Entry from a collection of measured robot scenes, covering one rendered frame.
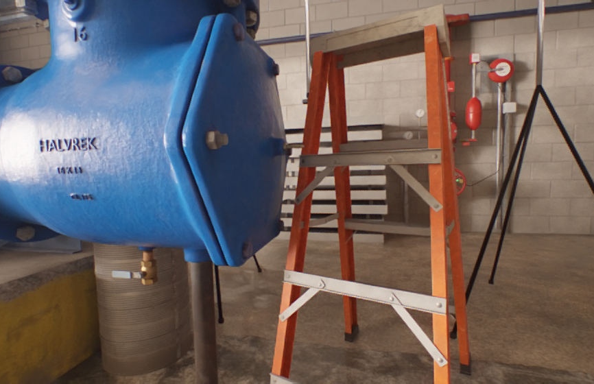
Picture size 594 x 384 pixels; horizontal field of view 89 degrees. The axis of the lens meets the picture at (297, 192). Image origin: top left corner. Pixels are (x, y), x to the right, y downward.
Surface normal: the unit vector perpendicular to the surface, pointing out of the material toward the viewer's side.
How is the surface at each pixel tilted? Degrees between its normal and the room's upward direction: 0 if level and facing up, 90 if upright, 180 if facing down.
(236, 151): 91
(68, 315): 90
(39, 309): 90
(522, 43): 90
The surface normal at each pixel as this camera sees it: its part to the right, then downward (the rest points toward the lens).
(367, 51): -0.51, 0.11
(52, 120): -0.22, -0.12
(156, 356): 0.55, 0.05
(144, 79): -0.21, -0.38
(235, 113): 0.93, -0.04
